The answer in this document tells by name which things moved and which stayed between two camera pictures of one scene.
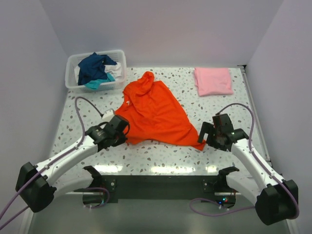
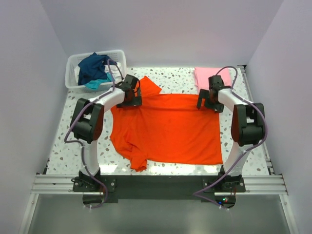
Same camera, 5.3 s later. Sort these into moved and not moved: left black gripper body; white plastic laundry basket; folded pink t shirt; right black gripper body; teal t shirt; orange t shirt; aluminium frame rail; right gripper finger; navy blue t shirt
Moved: right gripper finger; left black gripper body; orange t shirt; right black gripper body
Not moved: folded pink t shirt; navy blue t shirt; white plastic laundry basket; teal t shirt; aluminium frame rail
